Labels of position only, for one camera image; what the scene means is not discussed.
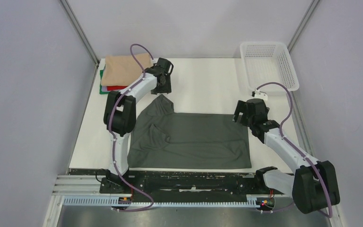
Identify red folded t shirt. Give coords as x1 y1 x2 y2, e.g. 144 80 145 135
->
106 86 127 91

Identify green folded t shirt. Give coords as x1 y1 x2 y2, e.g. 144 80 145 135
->
99 67 109 95

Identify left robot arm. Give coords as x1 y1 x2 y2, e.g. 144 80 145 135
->
104 58 174 193

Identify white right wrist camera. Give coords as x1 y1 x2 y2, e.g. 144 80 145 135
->
251 89 268 101

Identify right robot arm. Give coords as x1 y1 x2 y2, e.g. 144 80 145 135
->
233 98 341 214

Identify white plastic basket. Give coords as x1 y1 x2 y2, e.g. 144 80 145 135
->
240 41 300 92

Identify dark grey t shirt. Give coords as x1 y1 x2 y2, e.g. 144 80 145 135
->
128 95 252 170

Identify aluminium rail profiles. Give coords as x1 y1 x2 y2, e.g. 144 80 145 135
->
52 175 101 196

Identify white slotted cable duct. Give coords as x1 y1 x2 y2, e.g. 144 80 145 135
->
61 195 259 208

